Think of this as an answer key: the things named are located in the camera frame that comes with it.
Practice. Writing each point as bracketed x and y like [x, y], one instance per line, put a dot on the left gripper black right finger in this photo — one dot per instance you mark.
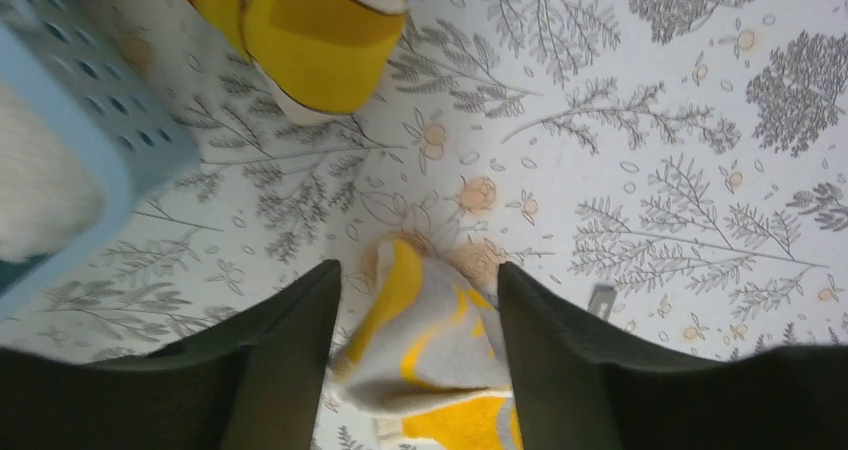
[583, 383]

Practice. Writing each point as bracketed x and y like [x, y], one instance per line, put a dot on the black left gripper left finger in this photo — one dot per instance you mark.
[252, 381]

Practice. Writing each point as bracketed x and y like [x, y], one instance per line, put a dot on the grey yellow patterned towel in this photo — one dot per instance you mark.
[428, 362]

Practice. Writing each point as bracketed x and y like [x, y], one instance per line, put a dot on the cream terry towel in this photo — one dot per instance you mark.
[48, 198]

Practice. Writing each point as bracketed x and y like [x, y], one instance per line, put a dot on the floral patterned table mat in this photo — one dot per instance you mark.
[676, 167]

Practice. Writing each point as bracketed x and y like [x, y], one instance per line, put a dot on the blue yellow printed towel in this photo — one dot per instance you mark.
[322, 59]

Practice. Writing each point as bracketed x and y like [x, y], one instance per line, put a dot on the light blue plastic basket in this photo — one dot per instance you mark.
[70, 76]

